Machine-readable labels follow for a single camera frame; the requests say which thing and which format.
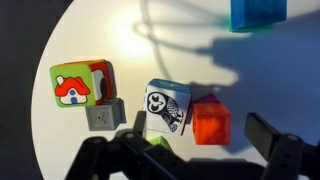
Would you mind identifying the orange block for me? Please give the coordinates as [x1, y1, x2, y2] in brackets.
[191, 102, 232, 147]

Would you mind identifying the yellow-green block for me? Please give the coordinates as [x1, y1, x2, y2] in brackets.
[147, 135, 175, 153]

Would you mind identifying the blue block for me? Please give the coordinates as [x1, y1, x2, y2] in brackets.
[229, 0, 288, 33]

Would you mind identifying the black white owl cube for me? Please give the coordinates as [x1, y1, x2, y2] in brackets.
[142, 78, 193, 137]

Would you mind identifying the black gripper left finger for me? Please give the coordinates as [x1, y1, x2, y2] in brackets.
[64, 110, 214, 180]

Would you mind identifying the grey block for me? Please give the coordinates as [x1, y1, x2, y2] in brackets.
[84, 97, 127, 132]

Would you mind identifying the large colourful picture cube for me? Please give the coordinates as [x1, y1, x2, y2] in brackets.
[48, 58, 118, 109]

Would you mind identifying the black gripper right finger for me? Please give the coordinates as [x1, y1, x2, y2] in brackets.
[243, 112, 320, 180]

